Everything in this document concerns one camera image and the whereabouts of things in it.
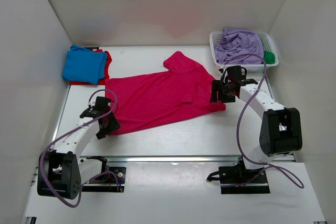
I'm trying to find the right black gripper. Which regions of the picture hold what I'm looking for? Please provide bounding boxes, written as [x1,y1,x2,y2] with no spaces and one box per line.
[210,80,235,103]

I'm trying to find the magenta t shirt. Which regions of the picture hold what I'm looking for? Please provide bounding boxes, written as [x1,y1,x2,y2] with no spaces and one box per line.
[105,51,226,135]

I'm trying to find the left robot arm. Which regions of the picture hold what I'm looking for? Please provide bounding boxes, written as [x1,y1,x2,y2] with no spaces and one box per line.
[37,97,120,200]

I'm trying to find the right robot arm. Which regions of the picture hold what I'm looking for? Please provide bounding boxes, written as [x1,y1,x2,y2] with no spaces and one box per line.
[210,66,302,182]

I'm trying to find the lavender t shirt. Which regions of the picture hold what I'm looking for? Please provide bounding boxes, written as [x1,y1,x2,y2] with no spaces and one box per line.
[214,28,264,65]

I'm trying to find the red folded t shirt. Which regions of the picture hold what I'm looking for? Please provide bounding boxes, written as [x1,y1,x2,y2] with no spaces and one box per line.
[69,49,112,86]

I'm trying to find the white plastic basket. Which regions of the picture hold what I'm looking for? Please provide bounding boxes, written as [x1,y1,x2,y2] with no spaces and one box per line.
[209,31,280,75]

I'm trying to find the green t shirt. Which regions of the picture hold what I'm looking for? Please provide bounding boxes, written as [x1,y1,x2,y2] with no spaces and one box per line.
[264,50,276,65]

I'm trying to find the blue folded t shirt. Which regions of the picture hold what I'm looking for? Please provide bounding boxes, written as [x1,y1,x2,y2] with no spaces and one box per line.
[62,45,108,85]

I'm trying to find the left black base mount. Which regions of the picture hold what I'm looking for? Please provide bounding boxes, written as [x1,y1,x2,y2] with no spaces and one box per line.
[78,156,127,193]

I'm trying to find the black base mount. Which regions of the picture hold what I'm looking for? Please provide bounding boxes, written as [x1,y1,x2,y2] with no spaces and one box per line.
[206,159,270,195]
[78,156,127,193]

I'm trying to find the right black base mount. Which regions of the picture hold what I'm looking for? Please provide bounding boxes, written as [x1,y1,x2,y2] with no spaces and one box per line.
[206,159,270,195]

